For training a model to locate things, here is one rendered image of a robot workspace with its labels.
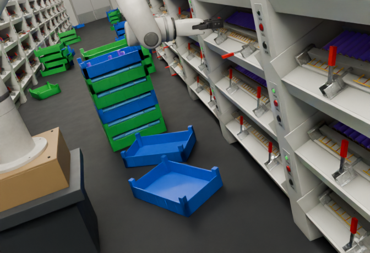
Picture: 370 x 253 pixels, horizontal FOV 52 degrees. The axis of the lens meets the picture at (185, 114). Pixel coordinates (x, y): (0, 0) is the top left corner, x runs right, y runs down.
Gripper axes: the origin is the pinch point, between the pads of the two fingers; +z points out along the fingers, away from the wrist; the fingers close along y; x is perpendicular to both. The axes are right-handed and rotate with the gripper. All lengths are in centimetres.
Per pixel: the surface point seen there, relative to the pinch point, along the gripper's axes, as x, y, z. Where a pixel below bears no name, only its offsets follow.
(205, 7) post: 4.2, -18.1, 1.5
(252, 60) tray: -7.5, 32.4, 0.4
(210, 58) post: -15.9, -18.0, 1.9
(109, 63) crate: -19, -54, -39
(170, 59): -43, -158, 7
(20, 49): -38, -298, -129
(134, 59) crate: -19, -55, -27
